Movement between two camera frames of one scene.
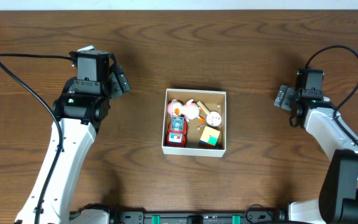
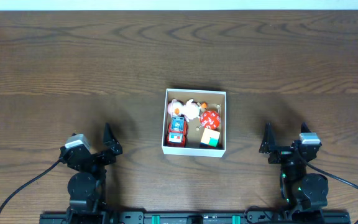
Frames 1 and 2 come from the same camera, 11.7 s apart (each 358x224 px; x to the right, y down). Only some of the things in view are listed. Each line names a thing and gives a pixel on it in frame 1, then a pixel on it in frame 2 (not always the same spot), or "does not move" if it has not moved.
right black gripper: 284,102 → 269,146
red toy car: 177,132 does not move
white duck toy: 189,110 does not move
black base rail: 248,217 does not move
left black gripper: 119,82 → 95,156
